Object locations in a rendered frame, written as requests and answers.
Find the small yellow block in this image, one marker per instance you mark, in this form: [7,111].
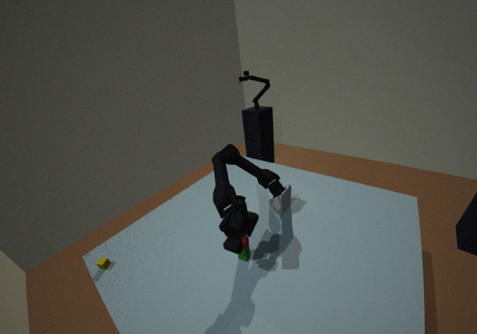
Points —
[103,263]

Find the green block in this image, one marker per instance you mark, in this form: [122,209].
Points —
[245,252]
[244,258]

